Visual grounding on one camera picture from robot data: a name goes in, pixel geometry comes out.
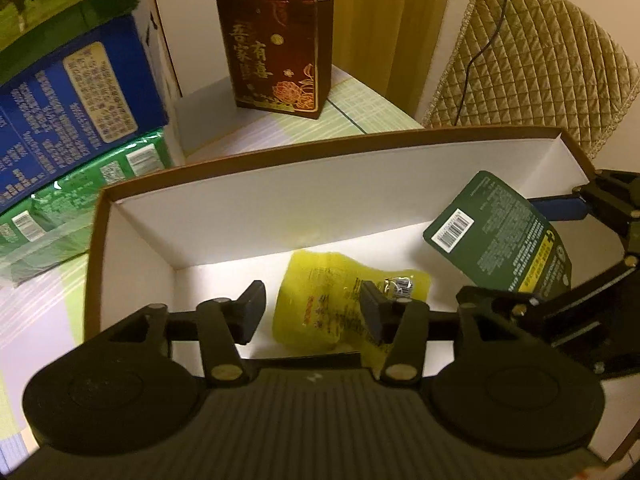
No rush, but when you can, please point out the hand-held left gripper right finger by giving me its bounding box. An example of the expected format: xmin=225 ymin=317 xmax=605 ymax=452
xmin=360 ymin=281 xmax=523 ymax=382

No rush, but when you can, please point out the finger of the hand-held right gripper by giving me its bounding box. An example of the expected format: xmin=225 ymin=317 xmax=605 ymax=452
xmin=500 ymin=259 xmax=640 ymax=328
xmin=529 ymin=170 xmax=640 ymax=256

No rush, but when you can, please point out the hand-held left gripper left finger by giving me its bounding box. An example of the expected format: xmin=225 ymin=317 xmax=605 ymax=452
xmin=102 ymin=281 xmax=267 ymax=386

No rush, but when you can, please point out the yellow snack packet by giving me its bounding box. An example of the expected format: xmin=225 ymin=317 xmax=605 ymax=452
xmin=271 ymin=250 xmax=432 ymax=366

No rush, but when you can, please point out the dark green card packet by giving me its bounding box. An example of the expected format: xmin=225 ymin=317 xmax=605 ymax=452
xmin=423 ymin=170 xmax=572 ymax=306

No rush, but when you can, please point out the brown cardboard box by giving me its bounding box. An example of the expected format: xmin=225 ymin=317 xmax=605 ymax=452
xmin=82 ymin=127 xmax=598 ymax=366

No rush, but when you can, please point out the checked cloth desktop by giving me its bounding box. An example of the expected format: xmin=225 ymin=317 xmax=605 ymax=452
xmin=0 ymin=62 xmax=426 ymax=461

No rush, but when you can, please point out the quilted chair cover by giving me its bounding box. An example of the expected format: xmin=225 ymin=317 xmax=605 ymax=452
xmin=422 ymin=0 xmax=640 ymax=161

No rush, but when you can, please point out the green wrapped pack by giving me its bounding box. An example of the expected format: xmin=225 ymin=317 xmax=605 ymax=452
xmin=0 ymin=127 xmax=176 ymax=286

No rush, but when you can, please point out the yellow curtain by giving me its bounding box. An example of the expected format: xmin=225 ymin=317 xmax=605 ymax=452
xmin=274 ymin=0 xmax=457 ymax=116

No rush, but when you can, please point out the dark red gift bag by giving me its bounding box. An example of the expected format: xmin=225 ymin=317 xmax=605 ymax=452
xmin=212 ymin=0 xmax=335 ymax=121

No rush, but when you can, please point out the white carton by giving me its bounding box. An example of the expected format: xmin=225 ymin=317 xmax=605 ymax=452
xmin=145 ymin=0 xmax=281 ymax=168

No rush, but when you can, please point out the blue printed carton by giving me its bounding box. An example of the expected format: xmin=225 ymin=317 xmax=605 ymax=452
xmin=0 ymin=14 xmax=171 ymax=208

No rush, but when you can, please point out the green cow print carton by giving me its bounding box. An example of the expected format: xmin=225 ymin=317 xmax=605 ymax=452
xmin=0 ymin=0 xmax=138 ymax=83

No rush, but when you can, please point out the dark power cable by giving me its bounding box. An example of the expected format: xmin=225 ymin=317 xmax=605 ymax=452
xmin=452 ymin=0 xmax=523 ymax=126

